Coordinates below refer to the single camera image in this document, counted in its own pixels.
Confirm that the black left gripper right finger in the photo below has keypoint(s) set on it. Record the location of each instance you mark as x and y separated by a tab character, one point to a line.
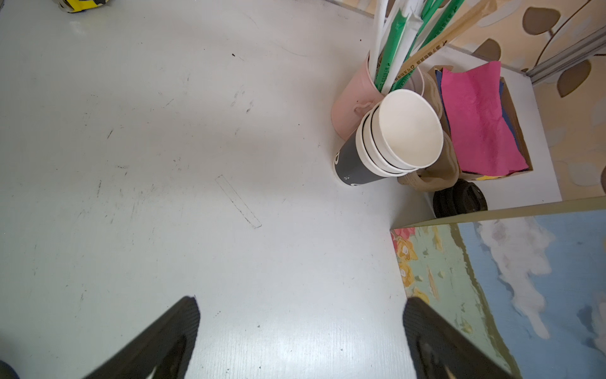
438	350

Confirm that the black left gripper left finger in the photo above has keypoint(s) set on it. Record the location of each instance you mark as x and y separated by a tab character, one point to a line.
163	350

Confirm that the painted paper gift bag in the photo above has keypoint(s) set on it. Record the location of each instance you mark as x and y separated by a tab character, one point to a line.
524	285

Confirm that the stack of black cup lids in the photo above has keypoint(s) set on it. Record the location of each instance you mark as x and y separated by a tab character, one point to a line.
463	198

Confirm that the pink paper napkin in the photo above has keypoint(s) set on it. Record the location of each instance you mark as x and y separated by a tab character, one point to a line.
483	142

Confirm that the pink cup with straws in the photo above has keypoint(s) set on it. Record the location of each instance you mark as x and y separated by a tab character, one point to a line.
404	34

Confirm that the yellow black tape measure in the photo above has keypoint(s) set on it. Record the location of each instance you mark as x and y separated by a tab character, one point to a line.
78	6

